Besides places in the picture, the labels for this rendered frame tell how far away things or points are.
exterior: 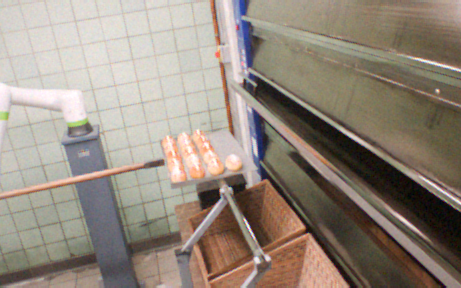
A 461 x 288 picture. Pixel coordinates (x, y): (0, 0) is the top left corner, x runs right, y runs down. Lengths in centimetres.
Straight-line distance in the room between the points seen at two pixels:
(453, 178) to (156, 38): 246
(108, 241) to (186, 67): 128
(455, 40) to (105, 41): 253
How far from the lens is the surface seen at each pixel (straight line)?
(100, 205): 282
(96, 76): 321
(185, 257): 184
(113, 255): 298
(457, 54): 95
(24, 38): 323
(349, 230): 168
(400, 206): 110
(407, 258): 134
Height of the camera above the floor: 195
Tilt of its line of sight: 20 degrees down
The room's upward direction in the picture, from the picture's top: 9 degrees counter-clockwise
